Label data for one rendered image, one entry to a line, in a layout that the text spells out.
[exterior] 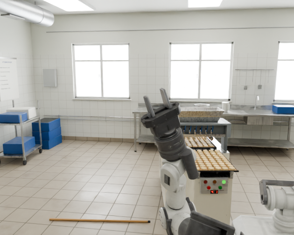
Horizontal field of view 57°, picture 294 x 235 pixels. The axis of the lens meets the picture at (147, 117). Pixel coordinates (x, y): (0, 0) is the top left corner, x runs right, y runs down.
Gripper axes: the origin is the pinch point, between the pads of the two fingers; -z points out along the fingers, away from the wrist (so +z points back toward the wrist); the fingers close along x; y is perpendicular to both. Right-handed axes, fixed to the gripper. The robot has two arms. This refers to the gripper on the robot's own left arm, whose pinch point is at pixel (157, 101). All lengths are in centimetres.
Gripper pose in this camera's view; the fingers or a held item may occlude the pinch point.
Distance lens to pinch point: 78.3
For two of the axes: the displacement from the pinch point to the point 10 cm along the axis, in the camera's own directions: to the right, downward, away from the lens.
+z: 3.1, 8.5, 4.2
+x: 8.7, -4.3, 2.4
